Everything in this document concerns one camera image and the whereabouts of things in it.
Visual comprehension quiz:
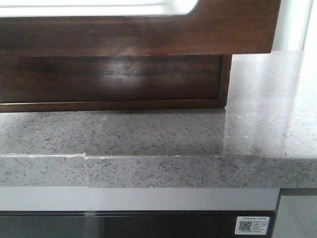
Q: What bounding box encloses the grey cabinet door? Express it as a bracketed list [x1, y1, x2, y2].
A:
[272, 188, 317, 238]

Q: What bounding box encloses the dark wooden drawer cabinet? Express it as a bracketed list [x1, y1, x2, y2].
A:
[0, 55, 232, 112]

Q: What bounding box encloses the grey window curtain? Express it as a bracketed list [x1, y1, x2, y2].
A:
[272, 0, 317, 53]

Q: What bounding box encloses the wooden drawer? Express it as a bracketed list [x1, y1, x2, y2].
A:
[0, 56, 222, 103]
[0, 0, 280, 56]

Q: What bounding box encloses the white plastic drawer handle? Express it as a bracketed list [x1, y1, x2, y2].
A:
[0, 0, 198, 18]

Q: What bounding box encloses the black glass appliance front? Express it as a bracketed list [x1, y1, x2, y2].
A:
[0, 211, 275, 238]

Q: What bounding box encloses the white QR code sticker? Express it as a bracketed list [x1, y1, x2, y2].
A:
[235, 216, 270, 236]

